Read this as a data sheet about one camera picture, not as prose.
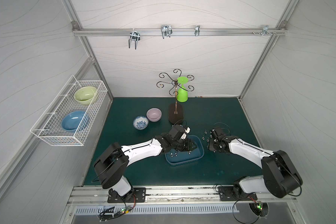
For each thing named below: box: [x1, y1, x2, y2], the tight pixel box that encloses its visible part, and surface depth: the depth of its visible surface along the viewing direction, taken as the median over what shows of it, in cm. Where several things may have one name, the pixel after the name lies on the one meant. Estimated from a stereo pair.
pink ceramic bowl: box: [146, 107, 162, 123], surface depth 106 cm
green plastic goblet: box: [176, 76, 189, 103], surface depth 94 cm
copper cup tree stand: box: [156, 68, 195, 125], surface depth 92 cm
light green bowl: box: [73, 85, 97, 106], surface depth 75 cm
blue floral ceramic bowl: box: [133, 115, 149, 131], surface depth 103 cm
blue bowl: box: [61, 110, 86, 133], surface depth 66 cm
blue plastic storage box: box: [164, 134, 205, 166], surface depth 88 cm
